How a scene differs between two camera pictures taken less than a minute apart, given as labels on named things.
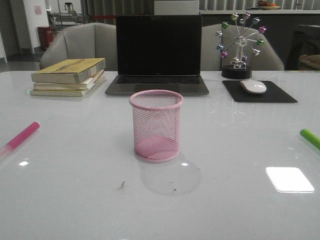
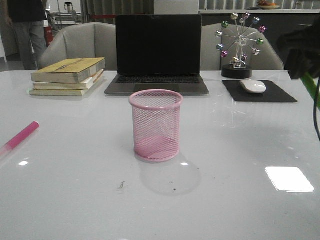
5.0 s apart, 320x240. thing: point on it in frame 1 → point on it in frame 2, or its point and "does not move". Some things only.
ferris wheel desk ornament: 235,50 does not move
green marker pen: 312,138 → 309,83
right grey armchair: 221,42 does not move
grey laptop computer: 158,52 does not move
